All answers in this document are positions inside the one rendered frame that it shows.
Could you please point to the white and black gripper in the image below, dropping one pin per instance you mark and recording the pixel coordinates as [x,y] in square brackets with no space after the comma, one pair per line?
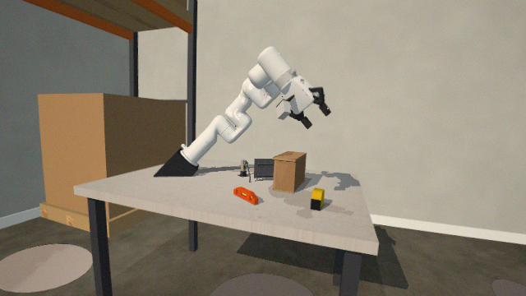
[303,98]

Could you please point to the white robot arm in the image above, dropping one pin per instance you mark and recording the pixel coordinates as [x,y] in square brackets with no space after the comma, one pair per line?
[278,72]

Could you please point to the orange torpedo level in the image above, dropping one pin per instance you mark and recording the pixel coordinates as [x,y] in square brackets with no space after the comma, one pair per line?
[249,195]

